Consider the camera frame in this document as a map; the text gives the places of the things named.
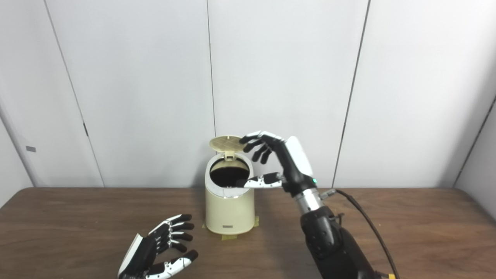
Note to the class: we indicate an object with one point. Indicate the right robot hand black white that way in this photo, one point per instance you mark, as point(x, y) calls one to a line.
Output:
point(296, 162)

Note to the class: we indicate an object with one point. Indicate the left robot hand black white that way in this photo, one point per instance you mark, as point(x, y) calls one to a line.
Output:
point(145, 252)

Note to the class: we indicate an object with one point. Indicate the round cream bin lid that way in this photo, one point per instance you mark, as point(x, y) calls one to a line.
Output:
point(226, 143)

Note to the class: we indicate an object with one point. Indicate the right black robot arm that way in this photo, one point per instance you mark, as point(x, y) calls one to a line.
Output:
point(333, 244)

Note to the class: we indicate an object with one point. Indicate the cream-colored bin body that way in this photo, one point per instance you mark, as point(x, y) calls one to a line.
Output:
point(228, 213)

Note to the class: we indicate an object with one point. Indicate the black wall panel clip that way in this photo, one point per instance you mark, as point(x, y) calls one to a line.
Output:
point(85, 130)

